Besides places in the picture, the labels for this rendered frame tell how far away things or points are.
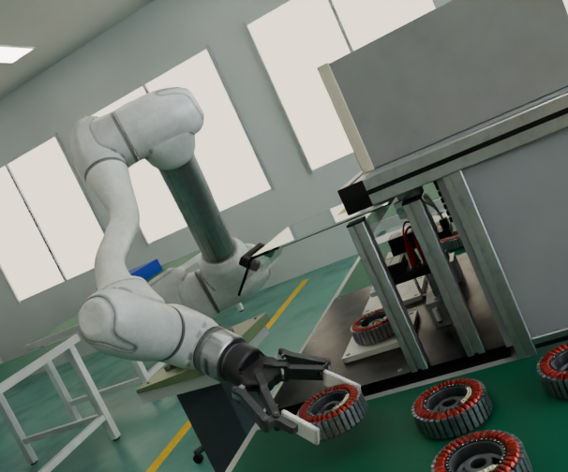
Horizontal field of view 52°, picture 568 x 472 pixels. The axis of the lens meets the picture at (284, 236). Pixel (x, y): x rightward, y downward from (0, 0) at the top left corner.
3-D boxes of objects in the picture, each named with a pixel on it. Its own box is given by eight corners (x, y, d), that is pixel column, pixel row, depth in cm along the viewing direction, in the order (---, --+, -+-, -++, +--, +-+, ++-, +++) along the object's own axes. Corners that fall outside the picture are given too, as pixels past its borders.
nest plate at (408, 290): (364, 318, 142) (362, 314, 142) (373, 297, 156) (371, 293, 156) (422, 300, 136) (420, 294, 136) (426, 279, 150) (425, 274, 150)
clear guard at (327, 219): (238, 296, 108) (224, 268, 107) (277, 258, 130) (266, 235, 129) (404, 234, 95) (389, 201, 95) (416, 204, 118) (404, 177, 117)
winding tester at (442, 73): (363, 174, 105) (316, 67, 103) (393, 147, 145) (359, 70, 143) (592, 76, 90) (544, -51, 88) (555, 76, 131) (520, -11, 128)
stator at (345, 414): (291, 441, 93) (281, 421, 93) (330, 401, 101) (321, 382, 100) (344, 444, 85) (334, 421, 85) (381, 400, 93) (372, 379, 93)
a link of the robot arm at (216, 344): (196, 382, 106) (220, 395, 103) (191, 342, 102) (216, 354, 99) (230, 356, 112) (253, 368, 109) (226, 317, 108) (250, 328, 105)
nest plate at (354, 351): (344, 363, 120) (341, 359, 119) (357, 333, 133) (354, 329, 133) (412, 343, 114) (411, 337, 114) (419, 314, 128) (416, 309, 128)
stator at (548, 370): (528, 393, 83) (518, 371, 83) (576, 354, 88) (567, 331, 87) (599, 409, 73) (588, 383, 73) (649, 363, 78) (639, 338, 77)
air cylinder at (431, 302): (435, 329, 116) (425, 304, 115) (438, 315, 123) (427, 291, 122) (460, 321, 114) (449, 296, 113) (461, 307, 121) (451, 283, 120)
